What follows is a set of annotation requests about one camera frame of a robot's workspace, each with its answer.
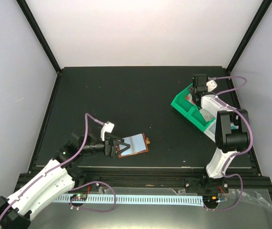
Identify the black frame post right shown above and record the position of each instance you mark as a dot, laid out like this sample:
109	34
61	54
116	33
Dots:
259	15

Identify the white slotted cable duct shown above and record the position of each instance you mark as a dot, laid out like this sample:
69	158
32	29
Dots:
137	199

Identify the white translucent bin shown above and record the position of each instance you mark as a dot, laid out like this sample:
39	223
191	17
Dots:
210	130

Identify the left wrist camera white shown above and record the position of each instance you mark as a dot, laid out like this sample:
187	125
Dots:
107	128

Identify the green bin middle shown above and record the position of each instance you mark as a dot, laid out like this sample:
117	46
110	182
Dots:
194	116

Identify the white card pink flowers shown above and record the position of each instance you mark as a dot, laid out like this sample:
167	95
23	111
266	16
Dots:
208	117

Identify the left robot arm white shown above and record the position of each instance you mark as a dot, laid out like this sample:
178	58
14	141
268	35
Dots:
60	175

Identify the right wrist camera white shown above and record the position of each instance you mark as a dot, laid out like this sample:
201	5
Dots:
211	84

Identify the brown leather card holder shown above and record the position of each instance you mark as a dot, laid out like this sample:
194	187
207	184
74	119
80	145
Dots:
139	144

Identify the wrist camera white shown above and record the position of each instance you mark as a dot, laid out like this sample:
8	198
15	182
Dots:
107	128
211	84

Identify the small circuit board right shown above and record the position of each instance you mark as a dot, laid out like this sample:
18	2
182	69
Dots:
214	199

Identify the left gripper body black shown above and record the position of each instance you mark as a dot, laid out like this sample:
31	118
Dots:
108	152

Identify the red dotted card in bin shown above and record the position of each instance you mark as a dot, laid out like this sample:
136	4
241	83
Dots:
189	99

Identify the small circuit board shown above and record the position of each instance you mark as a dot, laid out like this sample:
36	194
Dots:
214	199
78	197

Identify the green bin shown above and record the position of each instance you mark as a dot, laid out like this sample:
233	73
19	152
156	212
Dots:
180	103
194	116

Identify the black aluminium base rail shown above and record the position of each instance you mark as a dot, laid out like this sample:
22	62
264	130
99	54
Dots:
192	182

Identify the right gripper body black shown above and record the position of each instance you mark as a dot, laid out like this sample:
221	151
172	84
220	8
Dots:
193	91

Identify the black frame post left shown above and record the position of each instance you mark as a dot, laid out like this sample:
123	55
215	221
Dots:
38	33

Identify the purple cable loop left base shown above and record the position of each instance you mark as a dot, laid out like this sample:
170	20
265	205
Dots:
114	199

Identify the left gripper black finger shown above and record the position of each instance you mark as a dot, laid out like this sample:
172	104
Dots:
115	139
122	147

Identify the small circuit board left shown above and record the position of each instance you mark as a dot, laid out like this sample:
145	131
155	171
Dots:
78	197

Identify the green bin far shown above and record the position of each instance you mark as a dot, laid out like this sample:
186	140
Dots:
180	103

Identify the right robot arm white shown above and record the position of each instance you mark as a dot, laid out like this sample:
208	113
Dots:
232	131

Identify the black frame post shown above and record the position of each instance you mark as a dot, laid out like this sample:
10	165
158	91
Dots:
259	15
38	33

